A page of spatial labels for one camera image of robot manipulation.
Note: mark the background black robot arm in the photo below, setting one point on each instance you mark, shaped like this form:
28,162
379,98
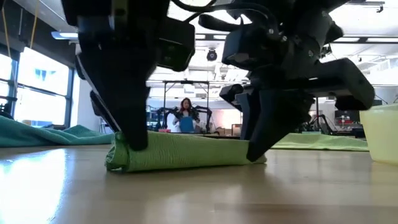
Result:
323,123
205,113
163,116

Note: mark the background metal rig frame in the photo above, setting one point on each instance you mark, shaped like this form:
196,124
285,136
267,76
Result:
186,82

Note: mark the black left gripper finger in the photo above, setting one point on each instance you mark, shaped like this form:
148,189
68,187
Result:
104,113
127,99

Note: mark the ribbed green microfiber towel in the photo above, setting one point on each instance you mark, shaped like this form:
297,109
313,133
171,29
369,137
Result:
186,152

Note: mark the fluffy green microfiber towel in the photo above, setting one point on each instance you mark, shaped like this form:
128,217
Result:
326,143

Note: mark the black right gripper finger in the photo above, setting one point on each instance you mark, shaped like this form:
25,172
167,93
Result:
248,118
280,124

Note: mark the dark computer monitor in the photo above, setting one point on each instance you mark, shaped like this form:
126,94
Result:
356,115

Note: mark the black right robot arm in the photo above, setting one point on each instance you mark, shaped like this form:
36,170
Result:
295,12

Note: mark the teal microfiber towel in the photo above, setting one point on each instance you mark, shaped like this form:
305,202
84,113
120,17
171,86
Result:
46,137

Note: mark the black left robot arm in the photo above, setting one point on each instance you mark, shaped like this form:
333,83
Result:
93,9

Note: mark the background black table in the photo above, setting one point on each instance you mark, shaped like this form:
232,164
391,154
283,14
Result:
217,135

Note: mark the person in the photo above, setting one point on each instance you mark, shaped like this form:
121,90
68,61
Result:
186,109

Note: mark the yellow translucent plastic basket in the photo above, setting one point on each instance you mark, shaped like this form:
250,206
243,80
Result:
381,133

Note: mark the long ceiling light strip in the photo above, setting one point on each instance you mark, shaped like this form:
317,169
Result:
382,40

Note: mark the short ceiling light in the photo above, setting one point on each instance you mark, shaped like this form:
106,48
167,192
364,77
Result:
66,35

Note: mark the black ceiling camera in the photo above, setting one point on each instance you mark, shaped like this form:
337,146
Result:
211,55

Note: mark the large bright window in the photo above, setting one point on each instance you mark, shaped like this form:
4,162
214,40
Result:
42,87
4,77

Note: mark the brown cardboard box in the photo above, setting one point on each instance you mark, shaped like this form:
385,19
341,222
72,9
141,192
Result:
231,129

